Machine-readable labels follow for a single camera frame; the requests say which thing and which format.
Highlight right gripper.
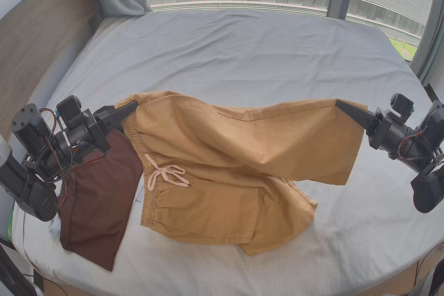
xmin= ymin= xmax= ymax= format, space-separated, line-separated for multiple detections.
xmin=364 ymin=107 xmax=414 ymax=160

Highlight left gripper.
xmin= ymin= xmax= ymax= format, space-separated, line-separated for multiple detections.
xmin=57 ymin=100 xmax=139 ymax=165

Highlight tan shorts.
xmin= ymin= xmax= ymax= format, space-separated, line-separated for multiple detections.
xmin=115 ymin=91 xmax=369 ymax=256

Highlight brown garment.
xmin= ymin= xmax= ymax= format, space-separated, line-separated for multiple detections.
xmin=57 ymin=130 xmax=144 ymax=271

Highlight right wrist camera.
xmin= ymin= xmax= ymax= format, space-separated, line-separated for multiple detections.
xmin=388 ymin=92 xmax=415 ymax=123

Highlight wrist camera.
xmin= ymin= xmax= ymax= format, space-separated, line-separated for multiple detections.
xmin=388 ymin=92 xmax=415 ymax=123
xmin=56 ymin=96 xmax=86 ymax=129

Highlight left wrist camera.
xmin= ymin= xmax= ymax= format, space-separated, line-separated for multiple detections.
xmin=56 ymin=96 xmax=86 ymax=129

